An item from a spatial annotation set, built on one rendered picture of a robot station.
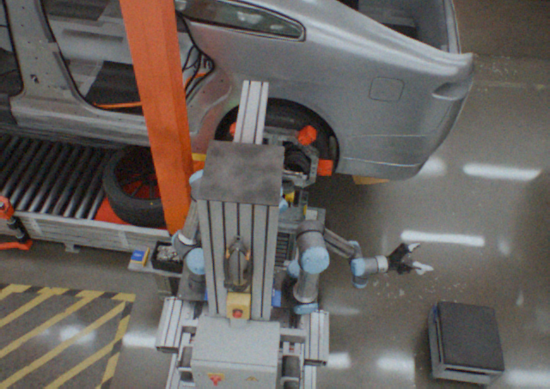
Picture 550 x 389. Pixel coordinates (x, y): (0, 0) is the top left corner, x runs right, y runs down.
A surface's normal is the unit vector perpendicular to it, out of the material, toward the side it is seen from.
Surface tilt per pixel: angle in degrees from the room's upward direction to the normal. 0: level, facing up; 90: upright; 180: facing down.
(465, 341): 0
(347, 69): 81
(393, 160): 90
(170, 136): 90
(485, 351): 0
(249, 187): 0
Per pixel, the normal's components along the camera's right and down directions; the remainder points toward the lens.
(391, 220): 0.04, -0.63
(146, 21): -0.14, 0.76
